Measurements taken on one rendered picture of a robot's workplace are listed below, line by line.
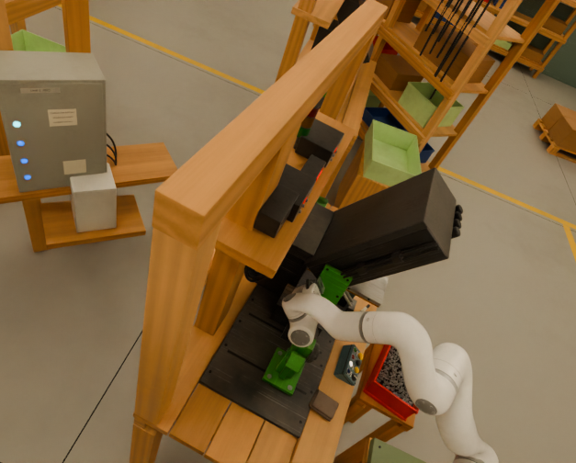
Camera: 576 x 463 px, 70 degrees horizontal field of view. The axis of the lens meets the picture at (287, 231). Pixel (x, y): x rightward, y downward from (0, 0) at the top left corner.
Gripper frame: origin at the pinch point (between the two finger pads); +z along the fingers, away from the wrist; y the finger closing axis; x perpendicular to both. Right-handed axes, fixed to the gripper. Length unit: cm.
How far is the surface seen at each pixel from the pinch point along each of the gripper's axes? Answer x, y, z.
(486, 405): -50, -174, 106
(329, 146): -20, 48, 11
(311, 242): -0.9, 13.1, 13.2
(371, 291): -16.7, -16.6, 17.4
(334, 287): -6.6, -2.9, 2.4
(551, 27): -354, 9, 834
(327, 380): 7.3, -38.6, -6.9
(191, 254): -8, 51, -77
